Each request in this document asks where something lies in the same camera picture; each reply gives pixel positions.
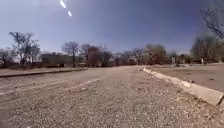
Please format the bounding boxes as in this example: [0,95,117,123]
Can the low kerb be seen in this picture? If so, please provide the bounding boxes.
[0,67,89,79]

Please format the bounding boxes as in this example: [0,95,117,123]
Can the row of bare trees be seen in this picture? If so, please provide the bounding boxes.
[0,31,224,68]

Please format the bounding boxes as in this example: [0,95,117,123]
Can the bare tree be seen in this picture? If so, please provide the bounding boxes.
[199,0,224,40]

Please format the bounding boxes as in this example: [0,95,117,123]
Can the low building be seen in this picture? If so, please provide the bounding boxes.
[40,52,76,68]

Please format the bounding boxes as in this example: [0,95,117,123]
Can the pale concrete kerb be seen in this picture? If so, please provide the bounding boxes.
[139,66,224,108]

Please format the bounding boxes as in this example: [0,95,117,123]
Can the grey gravel road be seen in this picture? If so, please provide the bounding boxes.
[0,65,224,128]

